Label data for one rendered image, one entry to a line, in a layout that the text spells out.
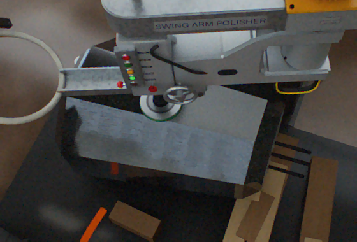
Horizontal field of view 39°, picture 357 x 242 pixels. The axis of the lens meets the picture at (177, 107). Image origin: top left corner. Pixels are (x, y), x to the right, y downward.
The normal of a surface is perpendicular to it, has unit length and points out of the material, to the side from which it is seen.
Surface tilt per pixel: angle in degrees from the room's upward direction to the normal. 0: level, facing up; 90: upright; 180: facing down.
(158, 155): 45
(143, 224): 0
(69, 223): 0
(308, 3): 0
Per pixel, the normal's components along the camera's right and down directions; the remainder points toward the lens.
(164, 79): 0.01, 0.89
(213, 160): -0.26, 0.28
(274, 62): -0.08, -0.46
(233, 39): -0.70, -0.32
